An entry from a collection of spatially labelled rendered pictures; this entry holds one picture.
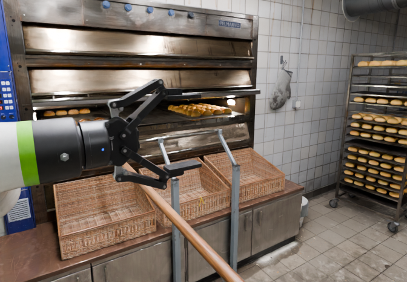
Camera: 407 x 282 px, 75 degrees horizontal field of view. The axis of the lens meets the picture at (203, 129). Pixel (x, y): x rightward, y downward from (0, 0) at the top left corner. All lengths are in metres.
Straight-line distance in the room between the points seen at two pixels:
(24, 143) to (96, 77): 1.64
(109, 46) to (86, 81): 0.28
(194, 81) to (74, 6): 1.00
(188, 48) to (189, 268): 1.66
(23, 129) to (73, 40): 1.62
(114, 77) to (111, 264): 1.22
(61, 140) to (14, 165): 0.06
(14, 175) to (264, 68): 2.54
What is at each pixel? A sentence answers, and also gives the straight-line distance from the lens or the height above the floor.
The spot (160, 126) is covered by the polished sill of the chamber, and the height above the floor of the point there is 1.17.
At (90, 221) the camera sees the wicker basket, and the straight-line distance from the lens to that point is 2.10.
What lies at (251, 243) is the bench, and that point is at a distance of 2.42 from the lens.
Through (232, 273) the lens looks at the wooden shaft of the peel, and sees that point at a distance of 0.65.
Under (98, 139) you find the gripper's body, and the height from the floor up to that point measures 1.50.
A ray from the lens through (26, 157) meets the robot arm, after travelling 0.41.
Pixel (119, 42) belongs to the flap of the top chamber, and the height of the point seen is 1.80.
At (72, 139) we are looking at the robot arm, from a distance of 0.41.
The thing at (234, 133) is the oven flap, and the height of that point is 1.01.
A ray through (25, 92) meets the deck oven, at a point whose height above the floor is 1.47.
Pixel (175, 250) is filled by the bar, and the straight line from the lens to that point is 1.90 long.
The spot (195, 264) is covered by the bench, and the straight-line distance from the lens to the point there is 2.14.
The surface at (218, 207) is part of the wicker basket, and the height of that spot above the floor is 0.61.
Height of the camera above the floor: 1.60
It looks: 12 degrees down
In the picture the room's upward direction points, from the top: straight up
